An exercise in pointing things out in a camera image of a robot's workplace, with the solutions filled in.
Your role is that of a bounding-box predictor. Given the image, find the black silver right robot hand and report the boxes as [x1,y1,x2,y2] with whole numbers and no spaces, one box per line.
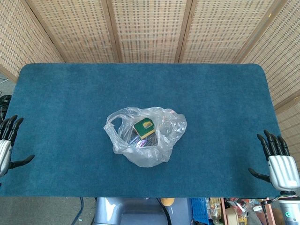
[247,130,300,191]

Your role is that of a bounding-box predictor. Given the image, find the blue plastic crate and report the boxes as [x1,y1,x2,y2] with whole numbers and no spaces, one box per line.
[191,197,211,225]

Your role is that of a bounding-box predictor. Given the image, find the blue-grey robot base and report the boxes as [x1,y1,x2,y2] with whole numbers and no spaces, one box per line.
[92,197,195,225]

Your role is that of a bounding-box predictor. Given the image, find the black cable on base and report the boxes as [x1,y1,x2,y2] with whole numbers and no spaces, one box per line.
[156,198,172,225]

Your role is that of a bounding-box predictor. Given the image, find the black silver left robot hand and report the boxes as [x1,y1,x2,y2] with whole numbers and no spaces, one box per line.
[0,114,35,178]

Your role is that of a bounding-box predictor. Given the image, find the clear plastic carrier bag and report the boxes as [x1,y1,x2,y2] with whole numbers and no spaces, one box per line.
[103,106,188,168]

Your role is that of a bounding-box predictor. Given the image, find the yellow orange ball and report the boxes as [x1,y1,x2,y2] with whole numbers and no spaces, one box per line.
[160,197,176,207]

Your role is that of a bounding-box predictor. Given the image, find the black equipment with cables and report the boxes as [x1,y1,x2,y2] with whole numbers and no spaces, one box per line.
[0,95,12,122]

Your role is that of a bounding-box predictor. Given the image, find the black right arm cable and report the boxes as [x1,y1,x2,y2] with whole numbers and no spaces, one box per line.
[261,199,271,225]

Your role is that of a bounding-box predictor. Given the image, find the purple silver packet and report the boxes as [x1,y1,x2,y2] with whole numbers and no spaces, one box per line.
[128,135,155,149]

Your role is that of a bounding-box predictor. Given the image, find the blue carpet table mat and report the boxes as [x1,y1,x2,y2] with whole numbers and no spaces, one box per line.
[0,62,282,199]

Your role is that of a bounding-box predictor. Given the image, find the blue floor cable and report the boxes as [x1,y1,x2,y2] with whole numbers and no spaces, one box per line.
[71,196,84,224]

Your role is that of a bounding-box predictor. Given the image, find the colourful snack packets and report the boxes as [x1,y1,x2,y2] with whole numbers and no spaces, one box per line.
[224,198,264,225]

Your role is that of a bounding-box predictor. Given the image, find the pink storage box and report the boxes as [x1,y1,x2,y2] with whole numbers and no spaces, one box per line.
[221,198,276,225]

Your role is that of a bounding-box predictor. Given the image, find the green yellow box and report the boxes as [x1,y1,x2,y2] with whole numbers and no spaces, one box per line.
[133,118,155,139]

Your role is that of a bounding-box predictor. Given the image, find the clear glass bottle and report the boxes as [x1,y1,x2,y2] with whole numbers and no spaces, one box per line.
[210,198,223,225]

